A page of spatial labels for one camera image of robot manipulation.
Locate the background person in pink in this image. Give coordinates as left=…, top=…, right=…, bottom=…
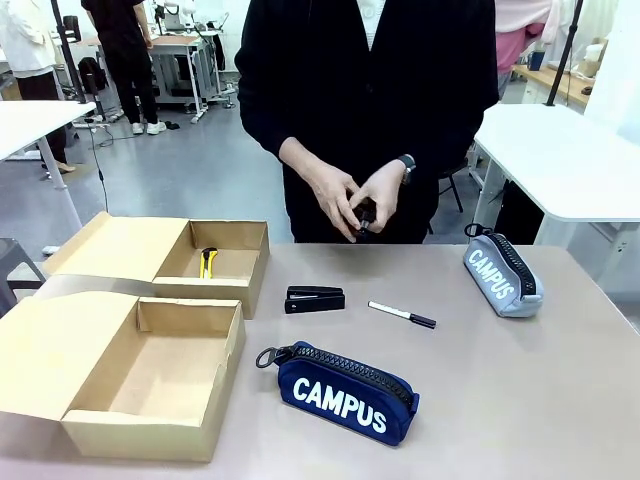
left=496, top=0, right=547, bottom=101

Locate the white table with round leg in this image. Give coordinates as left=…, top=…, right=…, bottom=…
left=0, top=101, right=97, bottom=241

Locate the black backpack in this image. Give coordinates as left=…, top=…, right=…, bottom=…
left=77, top=56, right=107, bottom=94

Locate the person's left hand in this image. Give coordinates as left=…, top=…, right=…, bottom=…
left=355, top=162, right=407, bottom=235

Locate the grey Campus pencil case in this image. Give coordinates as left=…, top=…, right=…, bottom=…
left=463, top=223, right=545, bottom=319

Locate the person's right forearm black sleeve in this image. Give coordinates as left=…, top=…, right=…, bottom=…
left=234, top=29, right=314, bottom=169

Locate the black stapler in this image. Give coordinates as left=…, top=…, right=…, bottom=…
left=284, top=285, right=347, bottom=315

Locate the background person in black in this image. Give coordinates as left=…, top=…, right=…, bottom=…
left=81, top=0, right=168, bottom=135

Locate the person's left forearm black sleeve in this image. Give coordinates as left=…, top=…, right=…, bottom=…
left=399, top=49, right=501, bottom=176

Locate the white marker with black cap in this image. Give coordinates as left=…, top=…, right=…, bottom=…
left=367, top=300, right=437, bottom=330

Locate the black tripod stand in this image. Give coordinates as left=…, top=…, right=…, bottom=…
left=49, top=0, right=124, bottom=124

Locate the black chair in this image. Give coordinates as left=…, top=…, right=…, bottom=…
left=437, top=158, right=471, bottom=214

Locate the grey metal stool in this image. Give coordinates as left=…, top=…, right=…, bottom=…
left=0, top=238, right=47, bottom=317

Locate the black floor cable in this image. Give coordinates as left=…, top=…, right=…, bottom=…
left=79, top=118, right=114, bottom=214

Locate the person torso in black clothing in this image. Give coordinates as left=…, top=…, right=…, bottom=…
left=234, top=0, right=501, bottom=245

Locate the large open cardboard box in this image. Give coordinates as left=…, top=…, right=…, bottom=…
left=0, top=291, right=247, bottom=464

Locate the navy Campus pencil case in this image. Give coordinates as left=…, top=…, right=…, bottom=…
left=255, top=341, right=420, bottom=448

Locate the person's right hand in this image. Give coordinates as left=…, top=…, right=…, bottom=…
left=298, top=158, right=369, bottom=244

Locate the thin black pole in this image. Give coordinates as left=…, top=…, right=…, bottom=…
left=545, top=0, right=585, bottom=107

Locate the small black object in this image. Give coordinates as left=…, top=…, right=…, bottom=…
left=352, top=197, right=376, bottom=234

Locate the grey background workbench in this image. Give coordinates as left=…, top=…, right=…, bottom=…
left=148, top=33, right=224, bottom=124

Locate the white table with square legs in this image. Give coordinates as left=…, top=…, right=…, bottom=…
left=472, top=103, right=640, bottom=296

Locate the wooden background desk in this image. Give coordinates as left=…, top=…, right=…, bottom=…
left=512, top=63, right=604, bottom=107

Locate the cardboard box with smaller lid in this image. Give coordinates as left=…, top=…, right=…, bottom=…
left=42, top=210, right=271, bottom=320

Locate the background person in white top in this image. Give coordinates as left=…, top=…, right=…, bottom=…
left=0, top=0, right=77, bottom=174

